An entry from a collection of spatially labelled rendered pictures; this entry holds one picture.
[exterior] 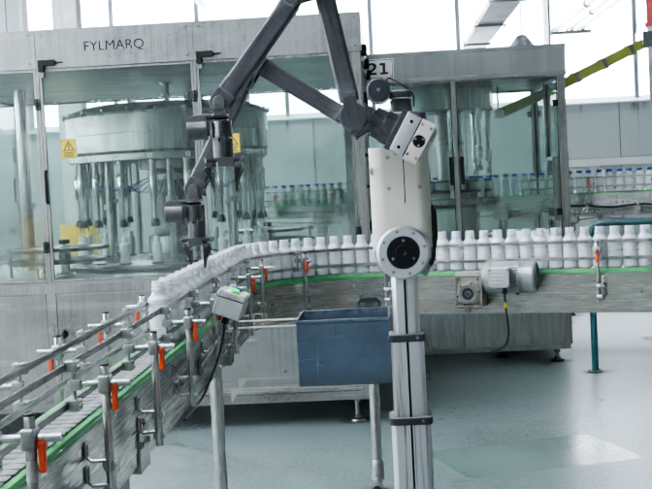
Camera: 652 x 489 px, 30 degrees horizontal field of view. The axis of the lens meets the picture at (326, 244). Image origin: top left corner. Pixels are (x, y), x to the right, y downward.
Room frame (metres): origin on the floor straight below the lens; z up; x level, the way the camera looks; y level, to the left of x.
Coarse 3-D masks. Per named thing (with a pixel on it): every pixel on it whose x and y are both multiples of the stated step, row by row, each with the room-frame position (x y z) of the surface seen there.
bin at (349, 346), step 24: (312, 312) 4.31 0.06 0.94; (336, 312) 4.30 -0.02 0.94; (360, 312) 4.30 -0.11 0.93; (384, 312) 4.29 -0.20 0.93; (312, 336) 4.00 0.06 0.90; (336, 336) 4.00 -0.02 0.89; (360, 336) 3.99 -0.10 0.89; (384, 336) 3.99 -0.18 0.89; (312, 360) 4.00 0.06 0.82; (336, 360) 4.00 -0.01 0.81; (360, 360) 3.99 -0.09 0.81; (384, 360) 3.99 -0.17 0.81; (240, 384) 4.27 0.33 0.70; (312, 384) 4.00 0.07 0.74; (336, 384) 4.00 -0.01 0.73
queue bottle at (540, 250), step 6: (540, 228) 5.05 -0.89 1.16; (540, 234) 5.01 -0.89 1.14; (534, 240) 5.02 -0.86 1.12; (540, 240) 5.00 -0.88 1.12; (546, 240) 5.01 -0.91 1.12; (534, 246) 5.03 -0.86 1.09; (540, 246) 5.00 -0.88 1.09; (546, 246) 5.01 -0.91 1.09; (540, 252) 5.00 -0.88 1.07; (546, 252) 5.01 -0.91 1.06; (540, 264) 5.00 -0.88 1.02; (546, 264) 5.01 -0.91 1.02
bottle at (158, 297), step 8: (160, 280) 3.22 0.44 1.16; (152, 288) 3.20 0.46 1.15; (160, 288) 3.19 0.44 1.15; (152, 296) 3.19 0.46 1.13; (160, 296) 3.19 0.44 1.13; (168, 296) 3.20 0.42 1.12; (152, 304) 3.18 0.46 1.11; (160, 304) 3.18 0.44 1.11; (152, 320) 3.18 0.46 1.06; (160, 320) 3.18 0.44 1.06; (152, 328) 3.18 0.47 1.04; (160, 328) 3.18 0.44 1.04; (168, 328) 3.19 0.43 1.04
